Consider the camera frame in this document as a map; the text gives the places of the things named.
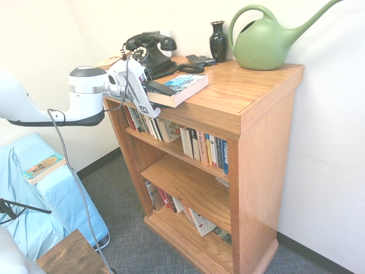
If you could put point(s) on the grey blue spine book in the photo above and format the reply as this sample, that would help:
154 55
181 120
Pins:
219 152

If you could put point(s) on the yellow spine book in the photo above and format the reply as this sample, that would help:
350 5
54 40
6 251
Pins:
209 149

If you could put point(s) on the black spine paperback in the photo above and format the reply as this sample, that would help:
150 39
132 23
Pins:
195 145

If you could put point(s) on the black remote control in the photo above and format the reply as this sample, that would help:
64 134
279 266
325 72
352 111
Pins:
201 59

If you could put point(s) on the black rotary telephone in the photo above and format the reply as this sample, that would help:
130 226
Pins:
154 57

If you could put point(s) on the teal orange cover book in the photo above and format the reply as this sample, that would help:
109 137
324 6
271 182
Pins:
42 168

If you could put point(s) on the dark spine paperback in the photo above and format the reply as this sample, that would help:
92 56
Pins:
141 121

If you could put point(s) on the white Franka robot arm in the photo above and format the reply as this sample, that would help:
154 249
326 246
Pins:
85 97

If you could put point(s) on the wooden bookshelf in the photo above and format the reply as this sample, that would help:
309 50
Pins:
228 94

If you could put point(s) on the green plastic watering can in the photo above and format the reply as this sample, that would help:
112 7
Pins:
256 45

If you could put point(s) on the white spine book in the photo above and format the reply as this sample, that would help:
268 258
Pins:
214 151

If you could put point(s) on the red spine leaning book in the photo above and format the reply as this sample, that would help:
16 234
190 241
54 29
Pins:
164 199

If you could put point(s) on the white red-splatter cover book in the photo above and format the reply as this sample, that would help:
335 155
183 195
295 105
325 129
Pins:
109 60

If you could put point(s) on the green camouflage cover book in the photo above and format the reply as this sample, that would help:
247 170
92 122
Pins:
223 236

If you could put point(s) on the blue Thailand book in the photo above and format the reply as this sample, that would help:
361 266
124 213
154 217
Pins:
225 157

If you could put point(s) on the white pages-out paperback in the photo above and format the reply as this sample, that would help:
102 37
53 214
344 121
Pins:
186 142

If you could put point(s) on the grey cover book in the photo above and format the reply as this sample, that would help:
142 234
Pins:
155 197

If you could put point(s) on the loose papers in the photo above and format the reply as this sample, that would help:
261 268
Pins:
223 182

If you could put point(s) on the black glossy vase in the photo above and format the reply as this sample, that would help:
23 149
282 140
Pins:
218 42

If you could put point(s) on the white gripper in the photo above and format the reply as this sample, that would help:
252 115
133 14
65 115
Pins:
134 85

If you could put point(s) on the dark wooden robot table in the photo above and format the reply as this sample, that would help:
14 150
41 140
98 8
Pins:
71 254

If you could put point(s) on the illustrated cover leaning book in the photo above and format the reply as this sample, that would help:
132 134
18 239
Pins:
171 131

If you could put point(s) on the blue Darwin's Radio paperback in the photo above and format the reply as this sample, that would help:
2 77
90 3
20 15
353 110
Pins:
188 85

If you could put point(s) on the blue covered armchair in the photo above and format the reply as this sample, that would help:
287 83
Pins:
57 205

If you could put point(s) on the orange spine book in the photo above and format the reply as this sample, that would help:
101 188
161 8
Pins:
203 148

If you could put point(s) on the black camera tripod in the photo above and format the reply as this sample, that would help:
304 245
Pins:
25 206

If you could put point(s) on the white book with red figures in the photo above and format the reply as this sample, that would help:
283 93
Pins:
202 224

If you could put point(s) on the cream pages paperback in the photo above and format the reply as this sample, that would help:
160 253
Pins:
154 128

